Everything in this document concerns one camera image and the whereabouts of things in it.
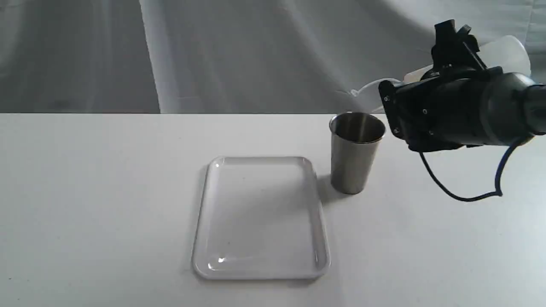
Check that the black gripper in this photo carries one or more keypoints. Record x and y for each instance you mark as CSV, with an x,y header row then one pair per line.
x,y
443,112

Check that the clear plastic squeeze bottle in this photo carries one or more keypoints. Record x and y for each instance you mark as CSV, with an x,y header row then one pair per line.
x,y
507,52

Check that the white rectangular plastic tray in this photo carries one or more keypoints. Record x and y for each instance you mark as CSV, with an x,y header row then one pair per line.
x,y
260,218

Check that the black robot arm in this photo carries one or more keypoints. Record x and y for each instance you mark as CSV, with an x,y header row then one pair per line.
x,y
513,107

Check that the stainless steel cup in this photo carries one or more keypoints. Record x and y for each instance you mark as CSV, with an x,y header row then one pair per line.
x,y
355,137

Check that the grey fabric backdrop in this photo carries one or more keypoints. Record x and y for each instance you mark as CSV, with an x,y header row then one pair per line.
x,y
232,56

